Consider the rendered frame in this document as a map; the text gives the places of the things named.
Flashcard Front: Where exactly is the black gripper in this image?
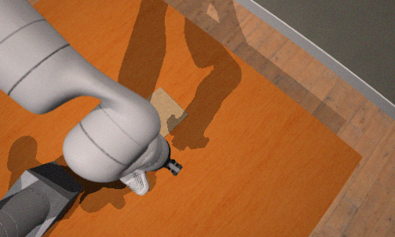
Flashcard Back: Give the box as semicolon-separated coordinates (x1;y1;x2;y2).
157;140;183;176

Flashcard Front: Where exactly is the tan square mat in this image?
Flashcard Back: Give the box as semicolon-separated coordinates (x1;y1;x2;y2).
146;87;188;137

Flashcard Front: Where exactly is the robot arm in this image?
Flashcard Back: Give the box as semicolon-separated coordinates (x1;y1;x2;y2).
0;0;169;237

